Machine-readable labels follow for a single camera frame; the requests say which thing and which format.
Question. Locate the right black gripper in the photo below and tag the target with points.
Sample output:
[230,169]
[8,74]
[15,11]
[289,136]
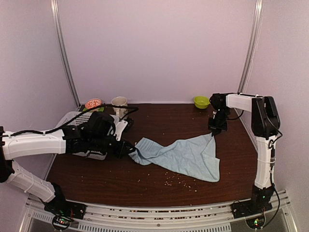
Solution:
[212,126]

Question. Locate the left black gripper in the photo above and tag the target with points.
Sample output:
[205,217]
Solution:
[121,152]

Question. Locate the white plastic basket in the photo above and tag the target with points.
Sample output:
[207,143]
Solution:
[78,121]

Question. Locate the light blue towel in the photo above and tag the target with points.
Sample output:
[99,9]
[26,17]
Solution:
[194,157]

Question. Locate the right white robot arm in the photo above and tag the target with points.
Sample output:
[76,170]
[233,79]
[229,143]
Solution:
[265,124]

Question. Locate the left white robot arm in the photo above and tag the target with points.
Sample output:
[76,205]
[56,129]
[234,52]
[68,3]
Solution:
[90,140]

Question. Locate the lime green bowl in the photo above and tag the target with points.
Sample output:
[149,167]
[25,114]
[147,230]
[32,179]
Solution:
[201,102]

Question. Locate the green saucer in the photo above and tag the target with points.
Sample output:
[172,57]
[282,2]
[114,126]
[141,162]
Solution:
[90,110]

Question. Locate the red patterned bowl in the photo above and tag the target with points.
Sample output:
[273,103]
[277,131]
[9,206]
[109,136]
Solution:
[93,103]

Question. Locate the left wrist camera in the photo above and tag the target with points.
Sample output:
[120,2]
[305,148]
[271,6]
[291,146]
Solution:
[120,126]

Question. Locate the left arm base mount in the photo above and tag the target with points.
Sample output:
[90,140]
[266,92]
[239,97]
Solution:
[65,212]

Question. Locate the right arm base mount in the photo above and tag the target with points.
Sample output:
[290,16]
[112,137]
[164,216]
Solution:
[253,210]

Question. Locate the front aluminium rail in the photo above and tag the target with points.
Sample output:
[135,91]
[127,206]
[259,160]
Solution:
[218,217]

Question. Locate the right aluminium frame post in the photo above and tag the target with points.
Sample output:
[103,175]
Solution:
[253,42]

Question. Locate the aluminium frame post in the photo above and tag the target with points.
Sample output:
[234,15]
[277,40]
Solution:
[253,42]
[63,52]

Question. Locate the left aluminium frame post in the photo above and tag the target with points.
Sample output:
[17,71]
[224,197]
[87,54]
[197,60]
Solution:
[63,52]

